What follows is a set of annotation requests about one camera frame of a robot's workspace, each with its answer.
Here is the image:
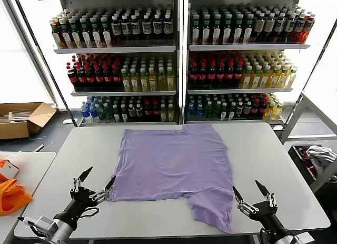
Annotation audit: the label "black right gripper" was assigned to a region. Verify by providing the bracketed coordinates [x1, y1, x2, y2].
[232, 179, 291, 239]

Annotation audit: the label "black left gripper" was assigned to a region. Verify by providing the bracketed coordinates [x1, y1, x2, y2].
[54, 166, 117, 222]

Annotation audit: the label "purple t-shirt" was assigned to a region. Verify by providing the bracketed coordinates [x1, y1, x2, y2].
[109, 123, 235, 235]

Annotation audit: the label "black plastic crate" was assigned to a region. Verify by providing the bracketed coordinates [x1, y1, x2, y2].
[288, 144, 337, 188]

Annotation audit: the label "red garment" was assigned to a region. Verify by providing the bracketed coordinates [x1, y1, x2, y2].
[299, 148, 317, 174]

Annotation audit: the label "blue label water bottle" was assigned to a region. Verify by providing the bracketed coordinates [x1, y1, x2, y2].
[187, 101, 196, 121]
[195, 101, 204, 121]
[89, 101, 100, 123]
[80, 101, 90, 123]

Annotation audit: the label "green tinted water bottle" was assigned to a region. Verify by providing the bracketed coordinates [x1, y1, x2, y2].
[105, 101, 114, 123]
[212, 100, 221, 121]
[97, 101, 106, 123]
[204, 100, 213, 121]

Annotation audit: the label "small dark drink bottle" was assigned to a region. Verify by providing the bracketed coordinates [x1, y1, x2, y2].
[220, 101, 229, 121]
[120, 103, 129, 123]
[112, 103, 121, 123]
[235, 100, 244, 120]
[128, 102, 137, 122]
[227, 101, 236, 121]
[136, 102, 145, 122]
[243, 100, 252, 120]

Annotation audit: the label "white grey garment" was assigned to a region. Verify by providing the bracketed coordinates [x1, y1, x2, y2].
[305, 145, 337, 177]

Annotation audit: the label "orange fabric bag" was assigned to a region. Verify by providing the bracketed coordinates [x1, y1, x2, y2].
[0, 157, 34, 217]

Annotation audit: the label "small white box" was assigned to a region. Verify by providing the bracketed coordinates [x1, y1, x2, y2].
[0, 160, 21, 180]

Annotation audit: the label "brown cardboard box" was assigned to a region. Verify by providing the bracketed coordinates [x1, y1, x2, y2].
[0, 102, 57, 140]

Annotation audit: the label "white foam strips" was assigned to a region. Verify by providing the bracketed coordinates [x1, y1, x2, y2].
[0, 111, 38, 123]

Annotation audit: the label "cola bottle red cap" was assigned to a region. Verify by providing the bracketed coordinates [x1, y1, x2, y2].
[197, 61, 207, 88]
[216, 61, 226, 88]
[225, 61, 235, 88]
[76, 65, 86, 90]
[85, 65, 95, 90]
[206, 61, 217, 88]
[112, 64, 122, 90]
[94, 64, 105, 90]
[234, 61, 244, 88]
[103, 64, 113, 90]
[67, 65, 77, 90]
[189, 61, 199, 88]

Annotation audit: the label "yellow juice bottle green label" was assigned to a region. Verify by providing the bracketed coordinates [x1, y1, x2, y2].
[130, 68, 140, 92]
[242, 65, 253, 89]
[288, 66, 298, 88]
[261, 65, 272, 89]
[157, 67, 167, 91]
[252, 65, 263, 89]
[279, 65, 290, 89]
[139, 67, 148, 92]
[270, 65, 281, 89]
[121, 68, 131, 92]
[166, 67, 176, 91]
[148, 67, 158, 91]

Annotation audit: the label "black slanted pole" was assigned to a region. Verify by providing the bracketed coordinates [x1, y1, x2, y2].
[12, 0, 80, 128]

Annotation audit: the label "grey metal shelf unit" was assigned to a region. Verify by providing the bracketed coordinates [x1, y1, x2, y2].
[34, 0, 183, 128]
[183, 0, 312, 125]

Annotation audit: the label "green label tea bottle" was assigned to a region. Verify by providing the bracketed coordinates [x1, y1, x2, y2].
[101, 16, 113, 47]
[223, 14, 233, 46]
[243, 13, 254, 45]
[70, 17, 82, 48]
[191, 14, 201, 46]
[80, 17, 92, 48]
[212, 14, 223, 46]
[233, 13, 244, 45]
[201, 14, 212, 46]
[91, 16, 103, 48]
[60, 18, 72, 48]

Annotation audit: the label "orange tea bottle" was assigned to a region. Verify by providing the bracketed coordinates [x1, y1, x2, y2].
[51, 22, 62, 48]

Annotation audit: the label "dark drink bottle white label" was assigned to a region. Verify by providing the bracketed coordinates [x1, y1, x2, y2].
[294, 13, 306, 44]
[284, 12, 297, 43]
[130, 14, 141, 46]
[111, 15, 122, 46]
[121, 15, 132, 46]
[163, 13, 174, 46]
[142, 14, 153, 46]
[152, 14, 163, 46]
[274, 12, 286, 43]

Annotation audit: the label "dark bottle beige label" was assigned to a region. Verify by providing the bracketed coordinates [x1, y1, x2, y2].
[254, 12, 265, 43]
[264, 12, 276, 43]

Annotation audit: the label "red drink bottle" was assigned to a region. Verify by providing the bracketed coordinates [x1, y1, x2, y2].
[303, 13, 316, 44]

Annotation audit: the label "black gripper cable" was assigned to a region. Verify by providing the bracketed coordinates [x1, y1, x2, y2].
[78, 206, 101, 219]

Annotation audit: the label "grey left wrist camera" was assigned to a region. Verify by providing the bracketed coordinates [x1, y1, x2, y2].
[33, 216, 58, 237]

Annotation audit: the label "grey camera connector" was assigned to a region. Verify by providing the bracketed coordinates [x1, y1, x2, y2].
[17, 216, 36, 230]

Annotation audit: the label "grey metal cart frame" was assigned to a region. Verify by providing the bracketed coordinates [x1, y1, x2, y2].
[280, 92, 337, 194]

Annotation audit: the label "grey window post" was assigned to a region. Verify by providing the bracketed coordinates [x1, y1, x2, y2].
[0, 0, 59, 108]

